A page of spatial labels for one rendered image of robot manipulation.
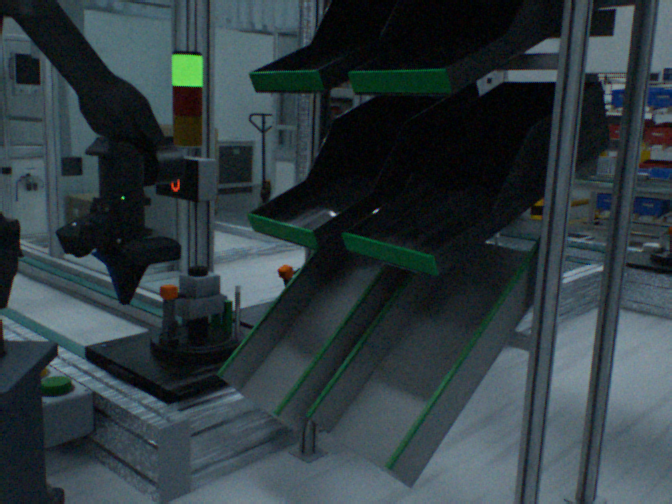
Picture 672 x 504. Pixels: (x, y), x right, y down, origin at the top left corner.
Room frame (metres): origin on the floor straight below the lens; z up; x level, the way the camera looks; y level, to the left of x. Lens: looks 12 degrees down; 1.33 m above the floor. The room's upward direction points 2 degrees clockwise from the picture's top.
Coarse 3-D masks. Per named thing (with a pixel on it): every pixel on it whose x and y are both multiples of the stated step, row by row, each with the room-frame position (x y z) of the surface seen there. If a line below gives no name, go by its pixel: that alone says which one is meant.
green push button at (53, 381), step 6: (48, 378) 0.85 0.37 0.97; (54, 378) 0.85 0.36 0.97; (60, 378) 0.85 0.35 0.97; (66, 378) 0.85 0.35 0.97; (42, 384) 0.83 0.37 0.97; (48, 384) 0.83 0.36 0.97; (54, 384) 0.83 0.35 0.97; (60, 384) 0.83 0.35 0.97; (66, 384) 0.84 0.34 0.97; (42, 390) 0.83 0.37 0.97; (48, 390) 0.82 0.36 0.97; (54, 390) 0.83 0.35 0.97; (60, 390) 0.83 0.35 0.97; (66, 390) 0.84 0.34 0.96
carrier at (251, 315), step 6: (252, 306) 1.23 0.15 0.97; (258, 306) 1.23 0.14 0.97; (264, 306) 1.23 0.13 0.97; (234, 312) 1.18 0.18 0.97; (240, 312) 1.19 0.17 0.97; (246, 312) 1.19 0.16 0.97; (252, 312) 1.19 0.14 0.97; (258, 312) 1.19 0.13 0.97; (264, 312) 1.19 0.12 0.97; (234, 318) 1.15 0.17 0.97; (240, 318) 1.15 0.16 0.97; (246, 318) 1.15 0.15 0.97; (252, 318) 1.15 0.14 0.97; (258, 318) 1.15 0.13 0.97; (240, 324) 1.14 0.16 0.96; (246, 324) 1.13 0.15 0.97; (252, 324) 1.12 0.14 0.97
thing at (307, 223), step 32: (384, 96) 0.92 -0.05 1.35; (416, 96) 0.93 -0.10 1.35; (352, 128) 0.89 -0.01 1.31; (384, 128) 0.92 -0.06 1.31; (416, 128) 0.79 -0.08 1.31; (320, 160) 0.86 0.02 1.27; (352, 160) 0.89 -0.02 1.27; (384, 160) 0.89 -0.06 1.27; (416, 160) 0.79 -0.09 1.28; (288, 192) 0.83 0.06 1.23; (320, 192) 0.85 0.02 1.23; (352, 192) 0.82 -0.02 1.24; (384, 192) 0.76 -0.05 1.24; (256, 224) 0.79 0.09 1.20; (288, 224) 0.73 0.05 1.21; (320, 224) 0.71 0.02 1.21; (352, 224) 0.73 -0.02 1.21
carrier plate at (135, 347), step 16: (128, 336) 1.03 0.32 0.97; (144, 336) 1.04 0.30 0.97; (96, 352) 0.96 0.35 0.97; (112, 352) 0.96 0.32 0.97; (128, 352) 0.96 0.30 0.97; (144, 352) 0.97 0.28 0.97; (128, 368) 0.90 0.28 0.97; (144, 368) 0.90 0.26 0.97; (160, 368) 0.91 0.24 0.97; (176, 368) 0.91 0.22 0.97; (192, 368) 0.91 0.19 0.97; (208, 368) 0.91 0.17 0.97; (144, 384) 0.88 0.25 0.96; (160, 384) 0.85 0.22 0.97; (176, 384) 0.85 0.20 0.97; (192, 384) 0.86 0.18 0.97; (208, 384) 0.86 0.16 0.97; (224, 384) 0.88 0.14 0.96; (176, 400) 0.83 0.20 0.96
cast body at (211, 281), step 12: (180, 276) 0.99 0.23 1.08; (192, 276) 0.98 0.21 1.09; (204, 276) 0.98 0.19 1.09; (216, 276) 0.99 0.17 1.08; (180, 288) 0.99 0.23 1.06; (192, 288) 0.97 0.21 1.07; (204, 288) 0.98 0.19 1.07; (216, 288) 0.99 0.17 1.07; (180, 300) 0.97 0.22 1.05; (192, 300) 0.96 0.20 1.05; (204, 300) 0.98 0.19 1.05; (216, 300) 0.99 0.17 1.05; (180, 312) 0.97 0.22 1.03; (192, 312) 0.96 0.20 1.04; (204, 312) 0.98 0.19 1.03; (216, 312) 0.99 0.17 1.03
